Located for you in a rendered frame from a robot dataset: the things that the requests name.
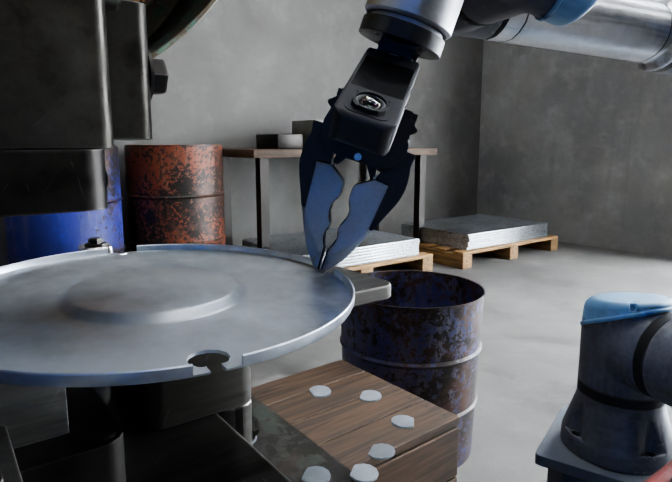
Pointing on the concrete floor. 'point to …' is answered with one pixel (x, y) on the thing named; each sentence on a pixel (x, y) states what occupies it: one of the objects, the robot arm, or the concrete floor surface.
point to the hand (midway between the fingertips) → (323, 257)
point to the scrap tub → (423, 341)
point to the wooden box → (367, 422)
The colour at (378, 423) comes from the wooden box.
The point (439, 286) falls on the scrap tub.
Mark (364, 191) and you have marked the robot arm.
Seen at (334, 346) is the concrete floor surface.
